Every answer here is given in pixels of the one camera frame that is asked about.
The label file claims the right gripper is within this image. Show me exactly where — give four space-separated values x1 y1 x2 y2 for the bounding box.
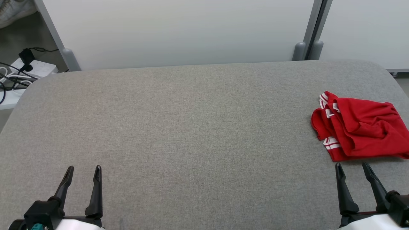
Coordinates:
336 162 409 230

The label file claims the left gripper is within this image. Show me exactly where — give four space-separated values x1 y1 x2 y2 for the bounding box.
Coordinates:
8 165 106 230

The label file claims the black power adapter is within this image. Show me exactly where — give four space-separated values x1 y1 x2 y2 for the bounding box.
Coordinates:
18 48 36 73

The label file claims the grey white sneaker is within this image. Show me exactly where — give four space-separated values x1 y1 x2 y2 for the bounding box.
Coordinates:
0 0 38 29

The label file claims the white cable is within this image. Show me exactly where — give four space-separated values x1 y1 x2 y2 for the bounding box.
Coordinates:
0 65 33 88

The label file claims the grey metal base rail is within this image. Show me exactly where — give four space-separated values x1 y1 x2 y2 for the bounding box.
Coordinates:
385 68 409 78

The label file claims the black cable bundle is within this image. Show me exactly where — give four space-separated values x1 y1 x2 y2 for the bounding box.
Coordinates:
0 62 32 105

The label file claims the grey partition post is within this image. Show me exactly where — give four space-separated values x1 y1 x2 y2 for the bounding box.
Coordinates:
33 0 81 72
292 0 324 62
307 0 333 61

